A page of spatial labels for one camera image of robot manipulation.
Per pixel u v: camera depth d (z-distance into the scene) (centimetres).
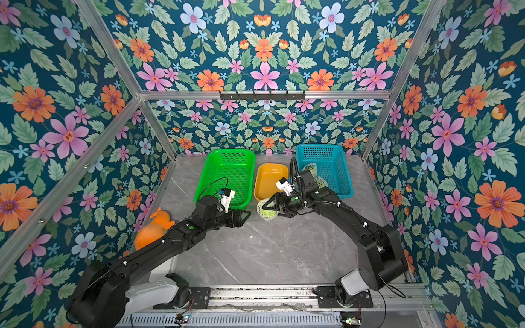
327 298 73
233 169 112
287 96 91
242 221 75
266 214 73
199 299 73
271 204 73
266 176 108
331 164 116
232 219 72
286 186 77
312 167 105
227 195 74
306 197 64
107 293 40
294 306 72
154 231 81
